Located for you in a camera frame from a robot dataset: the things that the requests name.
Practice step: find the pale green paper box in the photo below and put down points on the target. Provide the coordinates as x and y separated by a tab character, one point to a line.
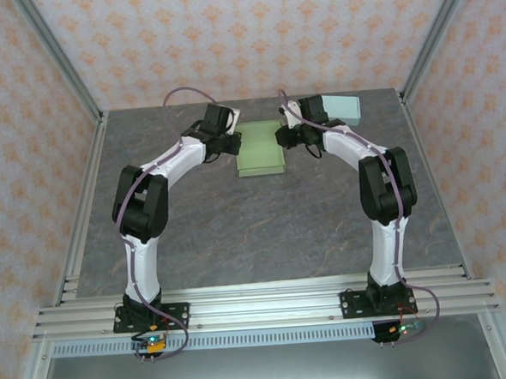
259	150

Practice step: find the light blue paper box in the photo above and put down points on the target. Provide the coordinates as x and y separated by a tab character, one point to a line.
344	106

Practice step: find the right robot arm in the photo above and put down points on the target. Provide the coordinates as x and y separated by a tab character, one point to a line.
386	190

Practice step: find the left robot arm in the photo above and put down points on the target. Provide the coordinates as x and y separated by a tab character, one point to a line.
143	213

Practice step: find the small circuit board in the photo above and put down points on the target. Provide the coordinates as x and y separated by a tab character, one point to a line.
405	328
151	344

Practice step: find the grey metal sheet panel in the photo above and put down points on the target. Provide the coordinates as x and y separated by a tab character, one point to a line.
268	369

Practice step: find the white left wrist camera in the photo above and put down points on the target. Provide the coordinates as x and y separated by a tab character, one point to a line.
235	119

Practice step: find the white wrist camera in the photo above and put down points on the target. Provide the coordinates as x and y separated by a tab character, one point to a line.
292	114
235	119

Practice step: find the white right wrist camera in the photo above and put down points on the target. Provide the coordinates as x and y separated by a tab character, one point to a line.
292	114

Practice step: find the aluminium table side rail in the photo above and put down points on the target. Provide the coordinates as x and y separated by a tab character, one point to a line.
86	199
435	165

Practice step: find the aluminium frame post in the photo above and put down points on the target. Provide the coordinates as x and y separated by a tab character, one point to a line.
432	37
64	59

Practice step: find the aluminium mounting rail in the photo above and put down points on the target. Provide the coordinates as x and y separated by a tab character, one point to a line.
264	305

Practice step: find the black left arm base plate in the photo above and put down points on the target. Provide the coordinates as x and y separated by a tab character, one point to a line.
179	314

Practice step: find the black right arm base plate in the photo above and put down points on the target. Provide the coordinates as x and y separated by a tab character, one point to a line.
350	304

